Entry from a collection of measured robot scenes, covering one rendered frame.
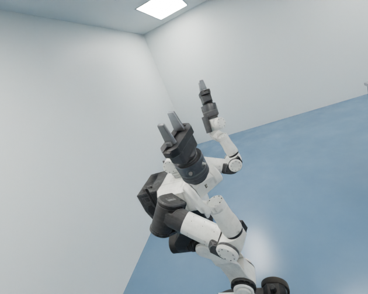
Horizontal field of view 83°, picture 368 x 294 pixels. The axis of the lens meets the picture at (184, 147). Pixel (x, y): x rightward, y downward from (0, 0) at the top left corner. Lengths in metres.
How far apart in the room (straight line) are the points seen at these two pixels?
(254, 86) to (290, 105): 0.92
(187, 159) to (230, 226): 0.29
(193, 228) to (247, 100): 4.52
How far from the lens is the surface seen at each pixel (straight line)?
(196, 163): 0.57
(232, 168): 1.24
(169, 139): 0.53
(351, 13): 5.47
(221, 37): 5.05
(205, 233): 0.83
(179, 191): 0.94
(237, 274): 1.40
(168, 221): 0.86
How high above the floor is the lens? 1.80
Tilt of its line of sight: 18 degrees down
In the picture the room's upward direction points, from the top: 23 degrees counter-clockwise
